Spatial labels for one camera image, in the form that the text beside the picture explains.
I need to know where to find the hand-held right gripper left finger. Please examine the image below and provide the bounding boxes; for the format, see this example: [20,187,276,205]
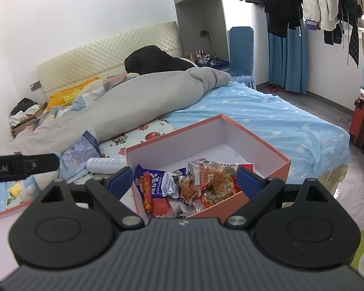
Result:
[40,165,142,228]

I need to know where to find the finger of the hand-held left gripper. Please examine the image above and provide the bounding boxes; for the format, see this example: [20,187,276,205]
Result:
[24,154,62,179]

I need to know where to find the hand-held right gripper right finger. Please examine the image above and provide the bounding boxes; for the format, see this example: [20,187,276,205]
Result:
[225,166,333,229]

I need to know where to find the large clear red-label noodle packet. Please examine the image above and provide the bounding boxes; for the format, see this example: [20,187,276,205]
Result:
[186,160,241,202]

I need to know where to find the blue sausage packet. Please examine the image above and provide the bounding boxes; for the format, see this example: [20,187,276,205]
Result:
[133,164,182,214]

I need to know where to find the orange cardboard box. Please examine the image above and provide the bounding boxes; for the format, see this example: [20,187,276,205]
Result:
[124,113,292,219]

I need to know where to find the small clear spicy strips packet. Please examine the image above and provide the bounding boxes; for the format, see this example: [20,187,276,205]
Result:
[172,173,207,208]

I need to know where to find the white plastic bottle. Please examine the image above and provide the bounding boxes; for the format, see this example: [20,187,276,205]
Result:
[85,157,128,175]

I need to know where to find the brown cardboard box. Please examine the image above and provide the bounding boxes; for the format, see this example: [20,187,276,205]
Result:
[10,101,49,138]

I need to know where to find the floral mat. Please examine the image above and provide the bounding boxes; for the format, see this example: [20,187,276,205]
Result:
[97,117,175,170]

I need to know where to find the pile of clothes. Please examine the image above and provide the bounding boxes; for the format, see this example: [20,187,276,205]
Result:
[9,97,41,127]

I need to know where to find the light blue bed sheet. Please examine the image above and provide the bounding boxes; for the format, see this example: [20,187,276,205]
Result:
[164,80,351,188]

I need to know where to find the yellow pillow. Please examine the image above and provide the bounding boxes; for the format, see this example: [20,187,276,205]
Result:
[46,77,100,111]

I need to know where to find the grey duvet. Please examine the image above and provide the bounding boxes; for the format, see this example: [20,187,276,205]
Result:
[0,67,232,158]

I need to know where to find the beige bed skirt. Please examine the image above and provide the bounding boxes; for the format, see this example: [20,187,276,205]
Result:
[317,162,351,199]

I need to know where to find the red slippers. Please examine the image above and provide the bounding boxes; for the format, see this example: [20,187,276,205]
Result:
[268,84,296,94]

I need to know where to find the black cloth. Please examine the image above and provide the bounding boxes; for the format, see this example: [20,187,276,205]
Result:
[124,45,198,76]

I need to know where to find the red suitcase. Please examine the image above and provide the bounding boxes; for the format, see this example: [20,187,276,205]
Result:
[349,95,364,156]

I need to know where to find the blue covered chair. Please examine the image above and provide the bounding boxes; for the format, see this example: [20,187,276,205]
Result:
[229,26,257,90]

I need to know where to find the cream quilted headboard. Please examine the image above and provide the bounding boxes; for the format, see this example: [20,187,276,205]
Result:
[36,21,182,97]

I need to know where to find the green stool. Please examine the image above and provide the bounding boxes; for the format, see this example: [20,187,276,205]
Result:
[350,229,364,279]

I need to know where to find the group of small bottles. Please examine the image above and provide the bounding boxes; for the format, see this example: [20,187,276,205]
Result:
[186,48,219,65]

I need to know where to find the grey bedside cabinet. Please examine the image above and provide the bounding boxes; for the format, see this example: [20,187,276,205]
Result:
[169,0,231,67]

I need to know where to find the dark hanging jacket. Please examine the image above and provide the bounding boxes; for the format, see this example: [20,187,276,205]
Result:
[243,0,305,38]

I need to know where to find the dark striped hanging garment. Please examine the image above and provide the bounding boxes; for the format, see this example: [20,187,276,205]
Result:
[323,0,364,67]

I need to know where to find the white hanging jacket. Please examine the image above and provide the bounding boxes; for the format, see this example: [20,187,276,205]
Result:
[302,0,342,32]

